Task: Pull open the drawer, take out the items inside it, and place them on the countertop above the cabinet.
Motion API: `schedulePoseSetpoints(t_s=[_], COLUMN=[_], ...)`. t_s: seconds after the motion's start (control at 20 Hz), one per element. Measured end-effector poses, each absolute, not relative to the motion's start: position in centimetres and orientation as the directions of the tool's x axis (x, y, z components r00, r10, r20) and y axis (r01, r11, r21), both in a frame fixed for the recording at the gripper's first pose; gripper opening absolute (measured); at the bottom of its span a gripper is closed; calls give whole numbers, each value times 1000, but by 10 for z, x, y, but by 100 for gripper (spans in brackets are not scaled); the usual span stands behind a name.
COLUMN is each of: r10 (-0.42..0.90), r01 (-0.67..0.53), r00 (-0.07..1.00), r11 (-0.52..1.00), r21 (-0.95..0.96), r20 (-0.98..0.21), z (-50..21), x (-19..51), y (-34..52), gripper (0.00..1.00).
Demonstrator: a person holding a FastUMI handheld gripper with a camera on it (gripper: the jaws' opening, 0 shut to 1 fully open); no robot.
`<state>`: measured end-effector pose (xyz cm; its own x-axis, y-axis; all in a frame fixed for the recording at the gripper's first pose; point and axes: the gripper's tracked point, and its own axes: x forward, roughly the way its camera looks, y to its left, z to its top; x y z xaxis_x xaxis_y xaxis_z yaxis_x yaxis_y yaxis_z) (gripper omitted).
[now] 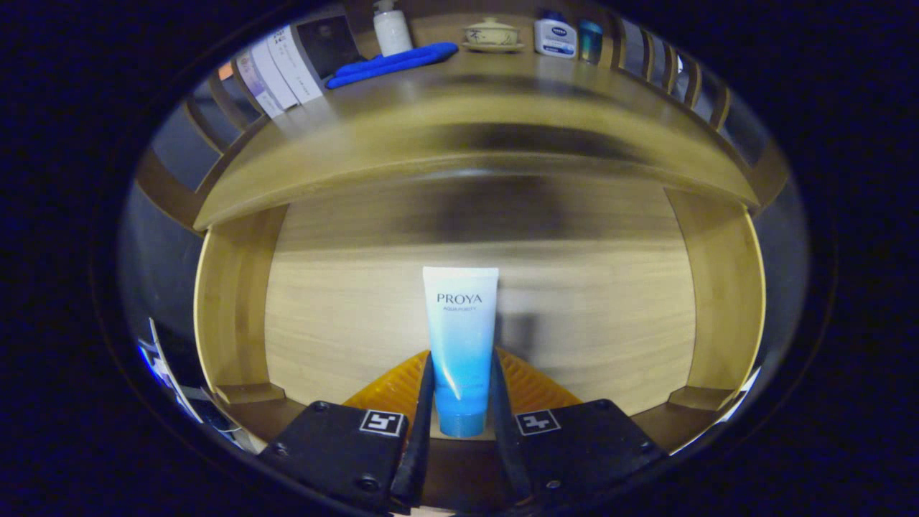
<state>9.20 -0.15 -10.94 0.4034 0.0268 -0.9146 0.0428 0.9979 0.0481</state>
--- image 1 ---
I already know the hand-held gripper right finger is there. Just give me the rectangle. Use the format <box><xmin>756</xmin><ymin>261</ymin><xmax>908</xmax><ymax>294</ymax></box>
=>
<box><xmin>490</xmin><ymin>348</ymin><xmax>670</xmax><ymax>511</ymax></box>

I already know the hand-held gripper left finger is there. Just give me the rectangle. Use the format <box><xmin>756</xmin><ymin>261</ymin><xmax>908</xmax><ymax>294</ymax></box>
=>
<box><xmin>258</xmin><ymin>350</ymin><xmax>437</xmax><ymax>514</ymax></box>

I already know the blue and white cosmetic tube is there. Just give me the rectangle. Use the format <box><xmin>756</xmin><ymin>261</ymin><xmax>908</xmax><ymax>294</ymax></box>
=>
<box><xmin>422</xmin><ymin>266</ymin><xmax>500</xmax><ymax>438</ymax></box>

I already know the wooden drawer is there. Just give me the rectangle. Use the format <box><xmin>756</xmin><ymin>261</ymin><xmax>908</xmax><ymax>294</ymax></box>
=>
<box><xmin>194</xmin><ymin>172</ymin><xmax>768</xmax><ymax>503</ymax></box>

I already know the wooden countertop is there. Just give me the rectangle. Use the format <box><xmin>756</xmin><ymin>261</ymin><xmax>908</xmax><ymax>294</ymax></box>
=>
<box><xmin>194</xmin><ymin>43</ymin><xmax>760</xmax><ymax>230</ymax></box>

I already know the wooden cabinet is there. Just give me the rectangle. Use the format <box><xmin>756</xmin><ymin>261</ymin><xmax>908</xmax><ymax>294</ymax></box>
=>
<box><xmin>133</xmin><ymin>0</ymin><xmax>790</xmax><ymax>234</ymax></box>

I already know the blue folded cloth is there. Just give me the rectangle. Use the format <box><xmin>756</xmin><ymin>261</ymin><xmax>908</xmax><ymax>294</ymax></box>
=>
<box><xmin>325</xmin><ymin>42</ymin><xmax>459</xmax><ymax>90</ymax></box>

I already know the purple and white book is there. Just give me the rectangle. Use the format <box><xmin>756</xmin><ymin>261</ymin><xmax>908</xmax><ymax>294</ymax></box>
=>
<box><xmin>233</xmin><ymin>52</ymin><xmax>284</xmax><ymax>119</ymax></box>

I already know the white and black boxed book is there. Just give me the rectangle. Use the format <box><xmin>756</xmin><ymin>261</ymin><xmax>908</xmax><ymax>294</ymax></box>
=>
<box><xmin>267</xmin><ymin>14</ymin><xmax>360</xmax><ymax>105</ymax></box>

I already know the plain white book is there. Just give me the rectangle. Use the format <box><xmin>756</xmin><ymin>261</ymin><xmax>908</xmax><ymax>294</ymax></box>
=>
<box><xmin>251</xmin><ymin>39</ymin><xmax>299</xmax><ymax>110</ymax></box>

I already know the beige lidded teacup with saucer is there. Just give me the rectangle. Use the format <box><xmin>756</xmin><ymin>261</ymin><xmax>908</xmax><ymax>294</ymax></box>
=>
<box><xmin>461</xmin><ymin>17</ymin><xmax>525</xmax><ymax>53</ymax></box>

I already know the white lotion bottle blue cap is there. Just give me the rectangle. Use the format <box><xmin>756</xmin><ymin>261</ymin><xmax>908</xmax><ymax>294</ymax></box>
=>
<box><xmin>533</xmin><ymin>11</ymin><xmax>578</xmax><ymax>58</ymax></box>

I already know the slim teal bottle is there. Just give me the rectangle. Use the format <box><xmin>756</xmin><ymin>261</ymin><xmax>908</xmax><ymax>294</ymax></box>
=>
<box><xmin>579</xmin><ymin>19</ymin><xmax>605</xmax><ymax>64</ymax></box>

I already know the white pump bottle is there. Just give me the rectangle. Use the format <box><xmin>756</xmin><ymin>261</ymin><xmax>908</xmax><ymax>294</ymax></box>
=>
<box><xmin>372</xmin><ymin>0</ymin><xmax>414</xmax><ymax>57</ymax></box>

